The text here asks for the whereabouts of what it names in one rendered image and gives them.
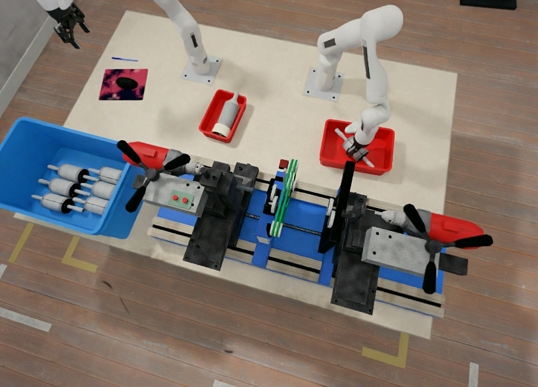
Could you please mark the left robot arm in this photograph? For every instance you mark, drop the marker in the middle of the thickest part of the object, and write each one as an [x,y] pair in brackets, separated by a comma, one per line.
[375,26]

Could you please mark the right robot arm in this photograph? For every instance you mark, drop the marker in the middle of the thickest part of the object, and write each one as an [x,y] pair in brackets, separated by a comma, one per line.
[182,21]

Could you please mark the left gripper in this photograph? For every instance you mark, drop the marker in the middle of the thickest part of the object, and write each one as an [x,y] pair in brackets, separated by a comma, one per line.
[350,151]

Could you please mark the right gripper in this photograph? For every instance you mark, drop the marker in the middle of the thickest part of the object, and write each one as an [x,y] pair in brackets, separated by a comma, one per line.
[67,20]

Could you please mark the blue plastic crate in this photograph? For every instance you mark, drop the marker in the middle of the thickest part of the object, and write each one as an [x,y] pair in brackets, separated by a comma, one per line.
[31,145]

